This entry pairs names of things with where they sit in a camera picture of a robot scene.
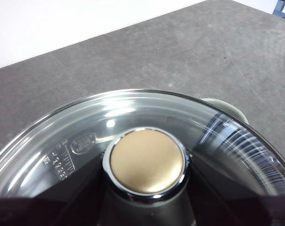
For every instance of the pale green electric steamer pot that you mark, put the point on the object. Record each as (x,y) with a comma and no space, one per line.
(227,108)

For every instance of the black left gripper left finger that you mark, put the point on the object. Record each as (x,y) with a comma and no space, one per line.
(39,212)

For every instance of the dark metal frame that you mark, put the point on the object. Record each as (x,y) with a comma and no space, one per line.
(284,8)

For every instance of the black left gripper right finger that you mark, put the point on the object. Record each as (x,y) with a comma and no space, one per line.
(239,212)

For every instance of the glass lid with green knob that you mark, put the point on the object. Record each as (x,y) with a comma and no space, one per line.
(147,160)

